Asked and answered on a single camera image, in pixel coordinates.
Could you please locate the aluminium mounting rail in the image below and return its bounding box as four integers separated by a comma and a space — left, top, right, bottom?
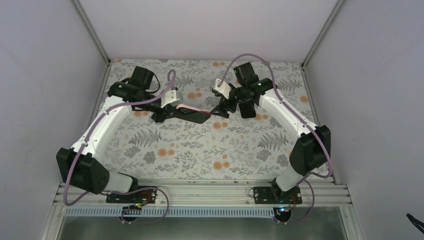
52, 180, 353, 209

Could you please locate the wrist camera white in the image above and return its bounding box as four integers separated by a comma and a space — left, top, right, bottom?
211, 78, 232, 100
160, 89, 183, 108

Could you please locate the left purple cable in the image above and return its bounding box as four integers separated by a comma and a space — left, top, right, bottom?
62, 69, 177, 207

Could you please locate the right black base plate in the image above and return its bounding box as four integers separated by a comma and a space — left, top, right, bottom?
252, 186, 303, 205

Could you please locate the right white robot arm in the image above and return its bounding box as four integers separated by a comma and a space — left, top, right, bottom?
211, 62, 332, 204

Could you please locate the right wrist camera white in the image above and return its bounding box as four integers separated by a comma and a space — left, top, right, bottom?
211, 78, 232, 100

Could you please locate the white slotted cable duct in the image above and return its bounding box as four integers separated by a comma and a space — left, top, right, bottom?
65, 206, 277, 219

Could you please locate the floral patterned mat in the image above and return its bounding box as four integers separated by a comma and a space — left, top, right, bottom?
79, 58, 332, 181

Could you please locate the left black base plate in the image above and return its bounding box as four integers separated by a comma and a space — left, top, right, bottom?
106, 186, 157, 205

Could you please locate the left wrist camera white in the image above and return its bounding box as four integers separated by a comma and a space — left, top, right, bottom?
160, 89, 183, 108

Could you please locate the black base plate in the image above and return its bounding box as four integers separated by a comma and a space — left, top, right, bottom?
106, 186, 157, 205
252, 186, 303, 205

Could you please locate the black object at edge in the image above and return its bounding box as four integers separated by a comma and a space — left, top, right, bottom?
406, 213, 424, 234

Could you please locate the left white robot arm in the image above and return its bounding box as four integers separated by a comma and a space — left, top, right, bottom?
56, 66, 178, 203

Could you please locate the black phone pink case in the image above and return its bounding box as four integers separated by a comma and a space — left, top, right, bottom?
175, 110, 211, 124

